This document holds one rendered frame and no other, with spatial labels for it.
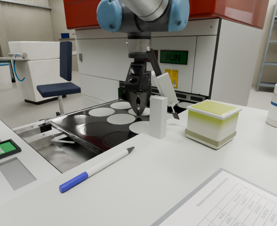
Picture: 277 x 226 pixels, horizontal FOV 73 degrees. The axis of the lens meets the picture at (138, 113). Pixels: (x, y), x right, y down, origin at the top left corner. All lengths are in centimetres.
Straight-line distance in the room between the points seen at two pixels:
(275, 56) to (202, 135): 596
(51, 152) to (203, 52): 55
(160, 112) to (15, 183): 26
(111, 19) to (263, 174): 44
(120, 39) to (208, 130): 66
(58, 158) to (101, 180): 24
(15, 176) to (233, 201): 31
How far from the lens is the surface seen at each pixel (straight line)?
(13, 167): 38
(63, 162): 50
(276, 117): 53
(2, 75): 603
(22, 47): 409
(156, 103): 36
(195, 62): 70
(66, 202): 27
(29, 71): 403
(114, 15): 50
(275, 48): 628
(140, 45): 60
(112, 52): 96
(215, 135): 36
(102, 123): 63
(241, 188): 30
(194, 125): 38
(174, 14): 44
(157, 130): 38
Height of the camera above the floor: 115
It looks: 20 degrees down
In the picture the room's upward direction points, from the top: straight up
